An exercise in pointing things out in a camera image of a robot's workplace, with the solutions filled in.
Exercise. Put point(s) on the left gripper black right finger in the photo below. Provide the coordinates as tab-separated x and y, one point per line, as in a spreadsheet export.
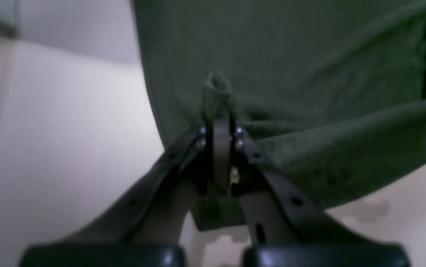
275	209

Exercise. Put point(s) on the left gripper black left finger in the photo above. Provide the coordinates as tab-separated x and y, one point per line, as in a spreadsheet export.
152	211

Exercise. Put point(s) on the dark green t-shirt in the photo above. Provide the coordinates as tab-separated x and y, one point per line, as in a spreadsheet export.
334	91

